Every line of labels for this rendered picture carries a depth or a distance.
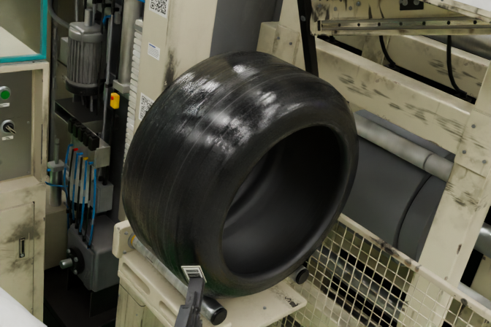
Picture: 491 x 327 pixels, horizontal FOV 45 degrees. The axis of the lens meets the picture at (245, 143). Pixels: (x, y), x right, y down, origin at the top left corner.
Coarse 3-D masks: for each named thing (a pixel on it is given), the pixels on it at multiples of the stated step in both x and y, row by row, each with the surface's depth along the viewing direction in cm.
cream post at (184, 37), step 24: (192, 0) 138; (216, 0) 143; (144, 24) 146; (168, 24) 139; (192, 24) 141; (144, 48) 148; (168, 48) 141; (192, 48) 145; (144, 72) 150; (168, 72) 143; (120, 288) 182; (120, 312) 185; (144, 312) 176
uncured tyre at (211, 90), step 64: (256, 64) 128; (192, 128) 117; (256, 128) 115; (320, 128) 155; (128, 192) 128; (192, 192) 114; (256, 192) 167; (320, 192) 158; (192, 256) 120; (256, 256) 155
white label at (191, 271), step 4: (184, 268) 122; (188, 268) 122; (192, 268) 122; (196, 268) 122; (200, 268) 122; (184, 272) 123; (188, 272) 123; (192, 272) 123; (196, 272) 123; (200, 272) 123; (188, 276) 124; (192, 276) 124; (196, 276) 124; (200, 276) 124; (204, 276) 124; (188, 280) 125
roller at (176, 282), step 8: (136, 240) 154; (136, 248) 154; (144, 248) 151; (144, 256) 152; (152, 256) 149; (152, 264) 149; (160, 264) 147; (160, 272) 147; (168, 272) 145; (168, 280) 145; (176, 280) 143; (176, 288) 143; (184, 288) 140; (184, 296) 141; (208, 304) 136; (216, 304) 136; (200, 312) 137; (208, 312) 135; (216, 312) 134; (224, 312) 135; (216, 320) 135
